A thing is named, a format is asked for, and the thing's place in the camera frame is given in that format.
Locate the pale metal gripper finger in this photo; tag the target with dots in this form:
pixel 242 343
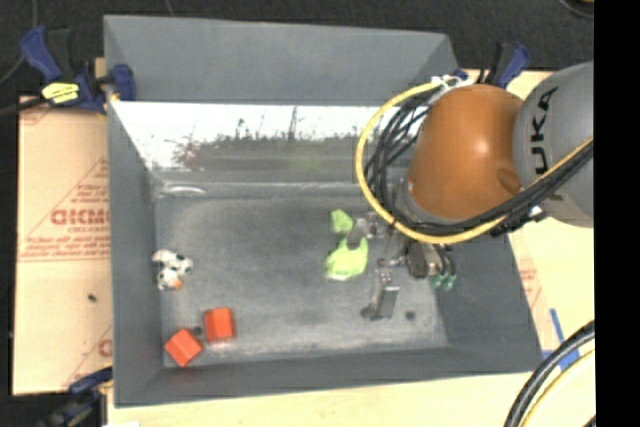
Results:
pixel 382 300
pixel 361 230

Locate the lime green cloth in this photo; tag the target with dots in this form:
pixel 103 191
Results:
pixel 347 262

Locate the grey metal bin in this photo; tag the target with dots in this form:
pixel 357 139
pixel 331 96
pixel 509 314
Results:
pixel 280 265

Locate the orange-red block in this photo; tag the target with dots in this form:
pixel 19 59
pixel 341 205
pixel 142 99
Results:
pixel 220 324
pixel 183 347

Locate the white and black toy animal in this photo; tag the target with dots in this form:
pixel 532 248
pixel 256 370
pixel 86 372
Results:
pixel 172 267

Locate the brown cardboard board, red print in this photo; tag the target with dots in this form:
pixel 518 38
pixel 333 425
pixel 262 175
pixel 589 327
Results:
pixel 60 195

